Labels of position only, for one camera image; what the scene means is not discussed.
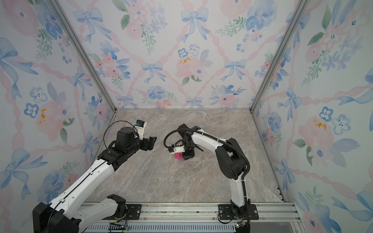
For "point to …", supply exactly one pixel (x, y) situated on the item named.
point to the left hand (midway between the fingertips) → (150, 135)
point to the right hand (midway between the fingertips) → (187, 151)
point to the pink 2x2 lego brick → (178, 156)
